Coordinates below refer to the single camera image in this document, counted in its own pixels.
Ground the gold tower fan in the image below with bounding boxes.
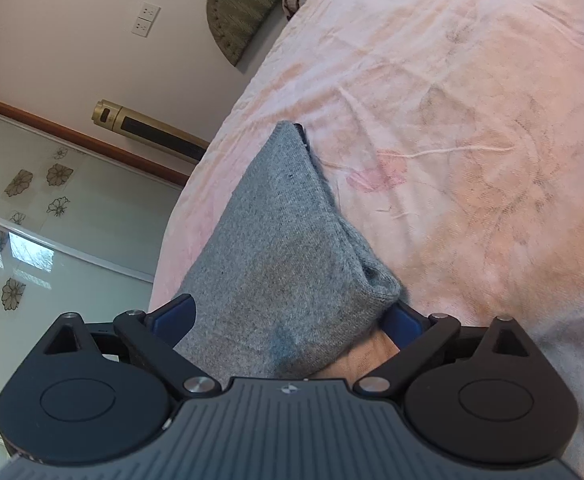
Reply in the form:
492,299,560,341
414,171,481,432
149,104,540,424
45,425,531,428
91,100,209,165

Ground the grey navy sequin sweater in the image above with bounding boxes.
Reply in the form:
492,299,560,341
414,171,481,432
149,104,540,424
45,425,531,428
175,122,403,384

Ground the white wall socket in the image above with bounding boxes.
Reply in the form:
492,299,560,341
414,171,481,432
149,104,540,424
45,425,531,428
132,3,161,38

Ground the brown wooden door frame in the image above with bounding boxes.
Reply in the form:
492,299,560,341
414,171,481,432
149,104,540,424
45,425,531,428
0,102,189,188

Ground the pink bed blanket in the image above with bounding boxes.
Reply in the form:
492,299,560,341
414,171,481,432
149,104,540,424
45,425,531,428
150,0,584,477

